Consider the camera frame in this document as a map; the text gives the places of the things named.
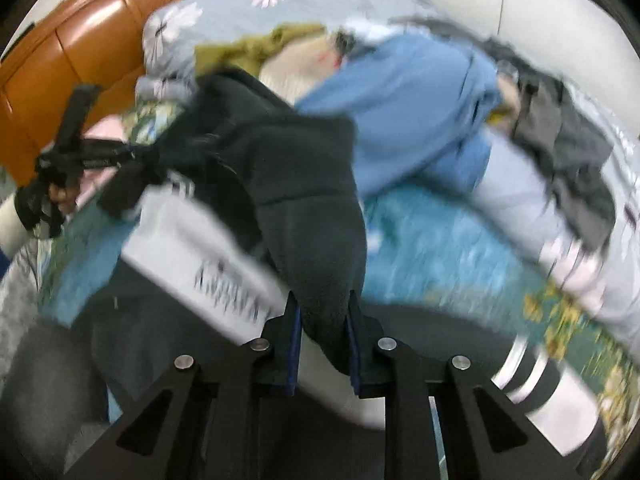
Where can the grey garment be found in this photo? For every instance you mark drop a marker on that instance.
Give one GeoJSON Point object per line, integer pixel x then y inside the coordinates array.
{"type": "Point", "coordinates": [565, 150]}

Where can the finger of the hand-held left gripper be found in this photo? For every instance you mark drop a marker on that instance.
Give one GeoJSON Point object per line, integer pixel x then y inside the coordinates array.
{"type": "Point", "coordinates": [117, 156]}

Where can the brown wooden headboard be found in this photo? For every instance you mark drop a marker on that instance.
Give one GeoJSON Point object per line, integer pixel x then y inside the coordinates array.
{"type": "Point", "coordinates": [90, 45]}

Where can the person's left forearm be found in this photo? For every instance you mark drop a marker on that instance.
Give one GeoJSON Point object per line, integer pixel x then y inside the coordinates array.
{"type": "Point", "coordinates": [11, 227]}

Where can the person's left hand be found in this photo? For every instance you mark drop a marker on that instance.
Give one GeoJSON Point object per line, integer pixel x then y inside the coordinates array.
{"type": "Point", "coordinates": [64, 199]}

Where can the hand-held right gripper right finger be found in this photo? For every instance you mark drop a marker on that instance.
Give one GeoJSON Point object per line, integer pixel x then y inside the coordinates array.
{"type": "Point", "coordinates": [354, 360]}

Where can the light blue floral quilt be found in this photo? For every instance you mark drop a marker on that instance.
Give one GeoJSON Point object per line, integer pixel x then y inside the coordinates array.
{"type": "Point", "coordinates": [310, 5]}

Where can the blue shirt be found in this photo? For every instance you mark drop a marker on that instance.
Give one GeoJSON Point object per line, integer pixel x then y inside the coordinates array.
{"type": "Point", "coordinates": [400, 110]}

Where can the teal floral blanket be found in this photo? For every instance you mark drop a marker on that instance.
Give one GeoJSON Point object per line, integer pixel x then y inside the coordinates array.
{"type": "Point", "coordinates": [440, 250]}

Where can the yellow cloth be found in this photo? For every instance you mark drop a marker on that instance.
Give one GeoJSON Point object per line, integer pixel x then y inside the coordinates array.
{"type": "Point", "coordinates": [498, 115]}

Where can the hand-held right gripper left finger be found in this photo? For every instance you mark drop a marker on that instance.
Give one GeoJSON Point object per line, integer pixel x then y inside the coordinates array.
{"type": "Point", "coordinates": [294, 360]}

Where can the olive green garment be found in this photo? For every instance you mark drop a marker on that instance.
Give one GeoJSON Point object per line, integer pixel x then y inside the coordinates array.
{"type": "Point", "coordinates": [235, 50]}

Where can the cream garment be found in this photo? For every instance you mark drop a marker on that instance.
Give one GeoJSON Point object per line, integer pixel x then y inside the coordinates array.
{"type": "Point", "coordinates": [295, 65]}

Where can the black white striped jacket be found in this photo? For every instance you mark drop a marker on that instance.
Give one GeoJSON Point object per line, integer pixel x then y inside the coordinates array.
{"type": "Point", "coordinates": [200, 240]}

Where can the pink cloth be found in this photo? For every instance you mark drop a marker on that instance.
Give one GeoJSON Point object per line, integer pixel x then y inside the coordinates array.
{"type": "Point", "coordinates": [107, 132]}

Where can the grey cloth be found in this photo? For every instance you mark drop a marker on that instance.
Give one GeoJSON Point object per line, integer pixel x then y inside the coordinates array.
{"type": "Point", "coordinates": [45, 385]}

